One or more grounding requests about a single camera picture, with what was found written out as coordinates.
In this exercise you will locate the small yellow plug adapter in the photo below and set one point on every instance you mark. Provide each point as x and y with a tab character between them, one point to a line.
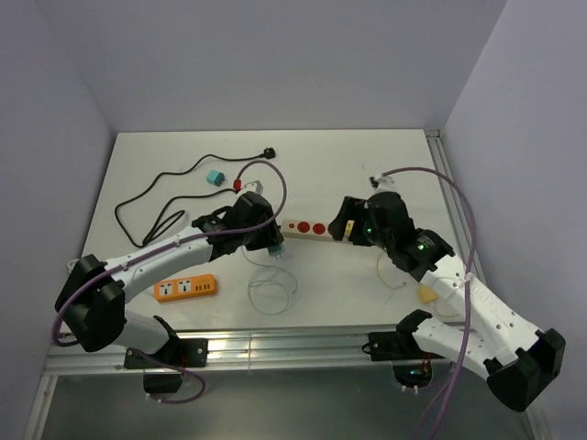
348	230

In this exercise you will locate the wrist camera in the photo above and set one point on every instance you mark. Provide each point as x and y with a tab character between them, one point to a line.
240	186
382	183

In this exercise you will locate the beige red power strip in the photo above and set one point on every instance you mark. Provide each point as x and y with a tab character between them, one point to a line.
304	229

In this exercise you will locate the teal charger with cable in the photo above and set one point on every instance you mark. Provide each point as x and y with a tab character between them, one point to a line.
276	252

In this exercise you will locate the aluminium right rail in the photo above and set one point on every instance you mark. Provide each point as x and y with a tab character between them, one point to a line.
464	228

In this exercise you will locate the orange power strip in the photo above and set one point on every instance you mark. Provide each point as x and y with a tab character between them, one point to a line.
169	291

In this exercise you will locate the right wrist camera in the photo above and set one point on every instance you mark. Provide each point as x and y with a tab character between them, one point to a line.
382	183

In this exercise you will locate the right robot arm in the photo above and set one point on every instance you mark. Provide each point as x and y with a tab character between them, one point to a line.
515	358

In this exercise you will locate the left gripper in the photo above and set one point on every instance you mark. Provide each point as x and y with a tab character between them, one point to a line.
271	236

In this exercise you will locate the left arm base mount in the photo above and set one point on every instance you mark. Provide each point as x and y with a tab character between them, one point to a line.
167	370

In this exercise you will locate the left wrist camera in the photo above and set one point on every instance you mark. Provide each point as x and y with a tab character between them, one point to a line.
240	186

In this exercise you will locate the aluminium rail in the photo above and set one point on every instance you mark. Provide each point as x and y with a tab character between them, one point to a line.
247	350
464	228

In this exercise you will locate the aluminium front rail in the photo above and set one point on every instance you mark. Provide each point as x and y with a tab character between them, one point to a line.
247	350

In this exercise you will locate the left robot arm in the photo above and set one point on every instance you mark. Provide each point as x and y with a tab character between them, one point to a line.
91	308

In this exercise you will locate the small teal plug adapter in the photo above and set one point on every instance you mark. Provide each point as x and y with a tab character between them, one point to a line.
215	178

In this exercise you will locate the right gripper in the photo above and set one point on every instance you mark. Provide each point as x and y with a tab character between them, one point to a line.
358	209

